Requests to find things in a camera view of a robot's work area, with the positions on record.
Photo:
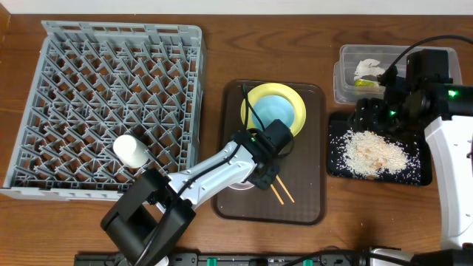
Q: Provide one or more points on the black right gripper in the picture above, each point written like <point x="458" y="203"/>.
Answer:
<point x="369" y="119"/>

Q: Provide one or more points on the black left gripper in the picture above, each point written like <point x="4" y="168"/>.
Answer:
<point x="264" y="179"/>

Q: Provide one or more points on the pink white bowl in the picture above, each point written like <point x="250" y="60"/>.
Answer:
<point x="242" y="186"/>

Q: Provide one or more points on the green yellow snack wrapper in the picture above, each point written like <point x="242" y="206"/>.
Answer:
<point x="366" y="83"/>

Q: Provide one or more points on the pile of rice scraps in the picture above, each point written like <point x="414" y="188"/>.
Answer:
<point x="369" y="153"/>

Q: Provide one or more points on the white napkin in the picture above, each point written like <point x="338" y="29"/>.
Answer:
<point x="368" y="67"/>

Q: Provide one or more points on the light blue bowl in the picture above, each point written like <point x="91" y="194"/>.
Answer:
<point x="270" y="108"/>

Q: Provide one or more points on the white cup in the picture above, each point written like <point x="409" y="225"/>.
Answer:
<point x="130" y="151"/>

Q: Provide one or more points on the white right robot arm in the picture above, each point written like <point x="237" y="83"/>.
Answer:
<point x="450" y="144"/>

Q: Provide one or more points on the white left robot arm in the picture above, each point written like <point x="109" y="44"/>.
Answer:
<point x="148" y="220"/>

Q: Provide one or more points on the grey dishwasher rack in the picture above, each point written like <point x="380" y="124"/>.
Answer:
<point x="94" y="82"/>

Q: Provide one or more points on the right wooden chopstick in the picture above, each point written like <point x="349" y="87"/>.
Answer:
<point x="285" y="188"/>

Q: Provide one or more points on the wooden chopstick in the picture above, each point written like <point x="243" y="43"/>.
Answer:
<point x="277" y="194"/>
<point x="285" y="188"/>

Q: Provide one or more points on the left wooden chopstick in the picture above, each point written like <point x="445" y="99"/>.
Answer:
<point x="277" y="194"/>

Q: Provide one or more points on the brown serving tray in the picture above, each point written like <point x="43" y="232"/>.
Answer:
<point x="303" y="172"/>

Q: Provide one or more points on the clear plastic bin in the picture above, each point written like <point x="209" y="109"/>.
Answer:
<point x="350" y="55"/>

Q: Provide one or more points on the black plastic tray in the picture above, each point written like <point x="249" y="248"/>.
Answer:
<point x="418" y="170"/>

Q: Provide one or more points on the yellow plate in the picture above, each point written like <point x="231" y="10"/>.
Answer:
<point x="266" y="89"/>

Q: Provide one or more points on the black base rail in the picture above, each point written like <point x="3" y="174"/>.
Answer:
<point x="193" y="259"/>

